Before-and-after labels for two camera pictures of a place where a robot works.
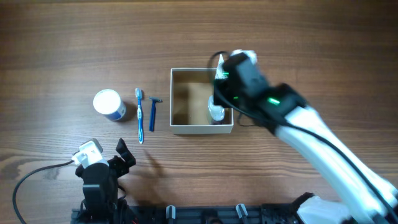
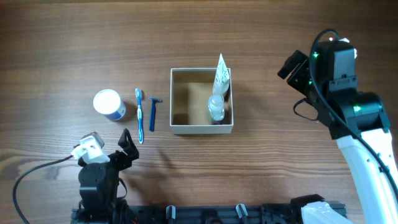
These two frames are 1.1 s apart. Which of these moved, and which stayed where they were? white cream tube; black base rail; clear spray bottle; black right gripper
Moved: black right gripper
Stayed: clear spray bottle; white cream tube; black base rail
